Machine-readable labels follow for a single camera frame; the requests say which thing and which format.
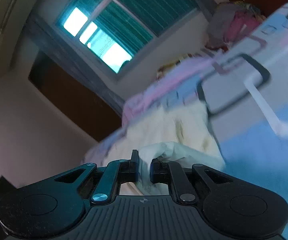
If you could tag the folded clothes pile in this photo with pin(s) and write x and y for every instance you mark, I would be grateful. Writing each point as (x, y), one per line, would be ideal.
(230, 23)

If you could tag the pink blanket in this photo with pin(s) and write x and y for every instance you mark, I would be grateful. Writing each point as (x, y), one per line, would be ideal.
(139, 103)

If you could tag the window with teal curtain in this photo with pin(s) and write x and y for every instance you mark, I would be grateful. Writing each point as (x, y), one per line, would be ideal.
(116, 34)

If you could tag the brown wooden door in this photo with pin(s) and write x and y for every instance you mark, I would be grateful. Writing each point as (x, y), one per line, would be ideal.
(82, 106)

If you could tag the left grey curtain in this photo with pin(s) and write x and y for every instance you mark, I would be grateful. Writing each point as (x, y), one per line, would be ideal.
(52, 45)

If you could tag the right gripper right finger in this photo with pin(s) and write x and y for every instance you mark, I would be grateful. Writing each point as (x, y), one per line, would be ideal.
(172, 174)

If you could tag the patterned bed sheet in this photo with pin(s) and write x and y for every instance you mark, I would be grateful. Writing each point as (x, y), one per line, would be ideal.
(246, 93)

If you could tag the yellow patterned pillow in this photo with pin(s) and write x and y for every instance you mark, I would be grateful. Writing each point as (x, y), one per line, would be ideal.
(165, 69)

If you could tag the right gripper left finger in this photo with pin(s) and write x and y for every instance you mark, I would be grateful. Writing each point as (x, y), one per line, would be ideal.
(115, 174)

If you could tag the cream quilted puffer jacket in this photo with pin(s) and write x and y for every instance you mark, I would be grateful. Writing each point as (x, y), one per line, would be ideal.
(181, 134)

